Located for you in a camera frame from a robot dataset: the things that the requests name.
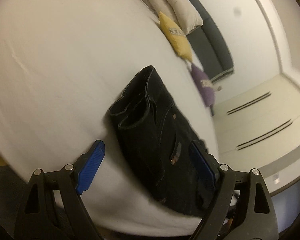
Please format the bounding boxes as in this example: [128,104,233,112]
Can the folded beige duvet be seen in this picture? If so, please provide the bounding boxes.
[117,0,204,35]

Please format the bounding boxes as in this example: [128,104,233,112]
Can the white wardrobe with black handles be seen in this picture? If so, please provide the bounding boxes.
[212,74,300,155]

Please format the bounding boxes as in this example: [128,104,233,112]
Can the purple cushion with patterned band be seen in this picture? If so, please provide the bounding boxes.
[191,62,222,108]

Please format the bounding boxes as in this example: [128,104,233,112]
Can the bed with white sheet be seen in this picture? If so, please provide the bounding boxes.
[0,0,219,238]

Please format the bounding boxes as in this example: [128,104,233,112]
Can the grey padded headboard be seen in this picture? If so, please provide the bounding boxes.
[165,0,235,82]

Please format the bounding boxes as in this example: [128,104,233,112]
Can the black denim pants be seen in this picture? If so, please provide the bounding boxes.
[107,65,222,217]

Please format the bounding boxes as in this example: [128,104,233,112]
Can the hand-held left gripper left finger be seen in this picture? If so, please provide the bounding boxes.
[14,140,106,240]

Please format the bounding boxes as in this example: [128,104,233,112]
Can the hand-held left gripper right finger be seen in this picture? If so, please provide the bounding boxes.
[189,140,278,240]

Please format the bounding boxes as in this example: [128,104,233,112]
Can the yellow cushion with patterned band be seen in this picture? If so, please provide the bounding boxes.
[158,11,193,62]

